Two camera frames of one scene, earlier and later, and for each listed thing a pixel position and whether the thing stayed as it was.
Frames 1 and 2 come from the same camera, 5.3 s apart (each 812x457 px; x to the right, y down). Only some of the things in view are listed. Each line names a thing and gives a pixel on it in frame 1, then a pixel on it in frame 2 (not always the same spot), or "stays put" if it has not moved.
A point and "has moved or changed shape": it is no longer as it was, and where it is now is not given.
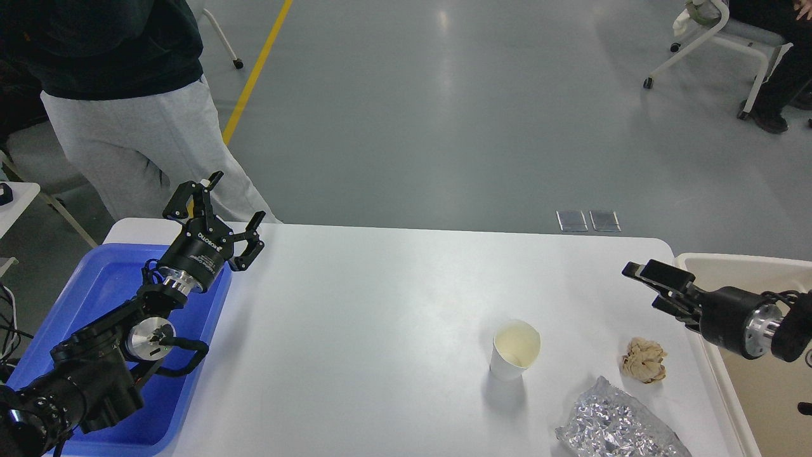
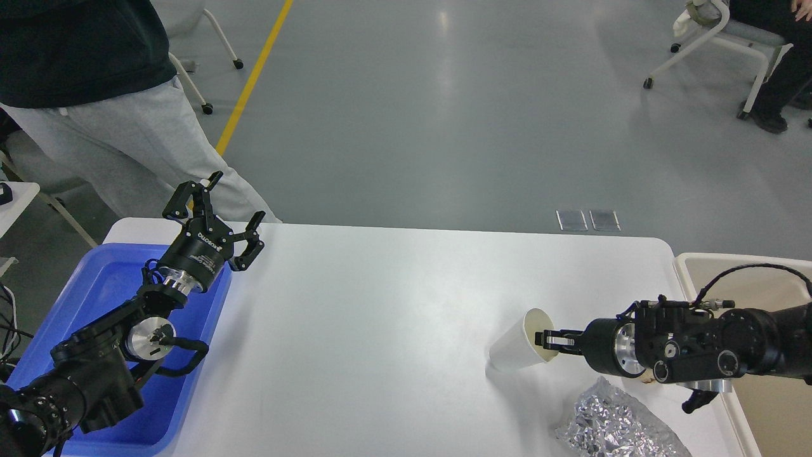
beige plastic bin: x=761 y=395 stays put
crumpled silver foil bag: x=611 y=422 stays put
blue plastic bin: x=103 y=276 stays put
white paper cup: x=516 y=344 has moved or changed shape
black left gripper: x=200 y=252 stays put
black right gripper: x=735 y=318 → x=609 y=345
